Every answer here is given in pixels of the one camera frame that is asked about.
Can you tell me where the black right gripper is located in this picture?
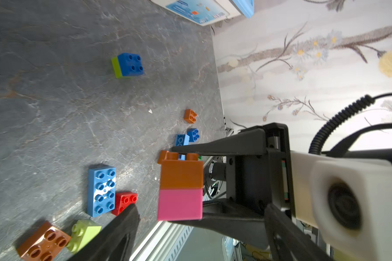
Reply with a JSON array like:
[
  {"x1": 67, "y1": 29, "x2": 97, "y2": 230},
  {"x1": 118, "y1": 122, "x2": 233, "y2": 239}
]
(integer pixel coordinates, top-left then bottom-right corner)
[{"x1": 170, "y1": 123, "x2": 292, "y2": 250}]

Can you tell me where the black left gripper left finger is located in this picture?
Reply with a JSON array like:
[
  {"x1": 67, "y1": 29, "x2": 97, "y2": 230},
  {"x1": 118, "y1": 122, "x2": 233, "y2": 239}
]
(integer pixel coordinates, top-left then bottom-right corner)
[{"x1": 69, "y1": 204, "x2": 140, "y2": 261}]

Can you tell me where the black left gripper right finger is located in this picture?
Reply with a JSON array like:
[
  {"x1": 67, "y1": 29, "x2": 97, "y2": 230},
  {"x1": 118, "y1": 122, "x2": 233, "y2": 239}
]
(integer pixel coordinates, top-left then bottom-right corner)
[{"x1": 264, "y1": 203, "x2": 331, "y2": 261}]

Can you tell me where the orange small lego brick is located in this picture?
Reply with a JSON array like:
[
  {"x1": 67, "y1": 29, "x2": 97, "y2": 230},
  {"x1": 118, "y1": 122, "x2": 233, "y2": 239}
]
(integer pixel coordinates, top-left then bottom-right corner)
[{"x1": 158, "y1": 150, "x2": 204, "y2": 190}]

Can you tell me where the dark blue small lego brick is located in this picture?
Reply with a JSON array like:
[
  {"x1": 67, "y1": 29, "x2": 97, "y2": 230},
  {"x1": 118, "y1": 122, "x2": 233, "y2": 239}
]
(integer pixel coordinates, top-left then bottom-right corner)
[{"x1": 117, "y1": 53, "x2": 144, "y2": 78}]

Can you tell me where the lime green small lego brick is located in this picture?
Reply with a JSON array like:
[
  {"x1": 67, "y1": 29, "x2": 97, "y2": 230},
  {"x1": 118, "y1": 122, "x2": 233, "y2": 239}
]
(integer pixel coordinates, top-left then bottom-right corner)
[{"x1": 111, "y1": 57, "x2": 123, "y2": 79}]

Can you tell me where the pink small lego brick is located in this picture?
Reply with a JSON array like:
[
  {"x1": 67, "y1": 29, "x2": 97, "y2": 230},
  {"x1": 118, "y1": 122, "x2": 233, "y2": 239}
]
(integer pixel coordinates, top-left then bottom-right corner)
[{"x1": 157, "y1": 189, "x2": 203, "y2": 221}]

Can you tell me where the red lego brick left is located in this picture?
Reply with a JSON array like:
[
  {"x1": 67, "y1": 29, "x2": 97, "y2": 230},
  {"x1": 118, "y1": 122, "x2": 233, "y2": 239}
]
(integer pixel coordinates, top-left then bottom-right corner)
[{"x1": 112, "y1": 192, "x2": 138, "y2": 216}]

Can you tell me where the light blue long lego brick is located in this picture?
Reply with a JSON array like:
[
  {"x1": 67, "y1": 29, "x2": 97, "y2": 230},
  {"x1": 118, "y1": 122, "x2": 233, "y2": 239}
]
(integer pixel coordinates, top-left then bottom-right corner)
[{"x1": 87, "y1": 166, "x2": 116, "y2": 218}]

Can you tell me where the blue small lego brick right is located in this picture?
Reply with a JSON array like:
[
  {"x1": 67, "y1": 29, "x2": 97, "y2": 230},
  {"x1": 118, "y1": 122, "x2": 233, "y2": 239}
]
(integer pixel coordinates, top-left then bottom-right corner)
[{"x1": 187, "y1": 128, "x2": 200, "y2": 142}]

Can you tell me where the brown-orange lego brick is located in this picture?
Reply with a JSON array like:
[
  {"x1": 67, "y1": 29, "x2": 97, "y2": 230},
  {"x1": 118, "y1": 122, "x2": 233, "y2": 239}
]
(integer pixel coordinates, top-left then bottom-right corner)
[{"x1": 16, "y1": 221, "x2": 71, "y2": 261}]

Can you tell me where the orange lego brick right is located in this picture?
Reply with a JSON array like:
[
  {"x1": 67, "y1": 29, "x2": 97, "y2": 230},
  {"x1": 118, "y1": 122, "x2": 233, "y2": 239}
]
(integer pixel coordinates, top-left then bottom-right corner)
[{"x1": 184, "y1": 109, "x2": 198, "y2": 124}]

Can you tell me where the light blue long brick right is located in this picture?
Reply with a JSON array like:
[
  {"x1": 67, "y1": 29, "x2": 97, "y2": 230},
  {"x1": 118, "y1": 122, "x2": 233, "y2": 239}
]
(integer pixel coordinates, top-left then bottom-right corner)
[{"x1": 175, "y1": 134, "x2": 189, "y2": 146}]

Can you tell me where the blue lid storage box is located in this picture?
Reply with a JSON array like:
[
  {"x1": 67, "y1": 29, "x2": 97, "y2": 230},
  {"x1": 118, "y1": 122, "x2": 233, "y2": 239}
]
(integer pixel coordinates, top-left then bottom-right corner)
[{"x1": 152, "y1": 0, "x2": 254, "y2": 26}]

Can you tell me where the white perforated cable tray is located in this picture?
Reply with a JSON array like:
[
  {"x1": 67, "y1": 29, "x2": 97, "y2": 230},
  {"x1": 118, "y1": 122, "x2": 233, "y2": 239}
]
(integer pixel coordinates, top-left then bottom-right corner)
[{"x1": 130, "y1": 221, "x2": 194, "y2": 261}]

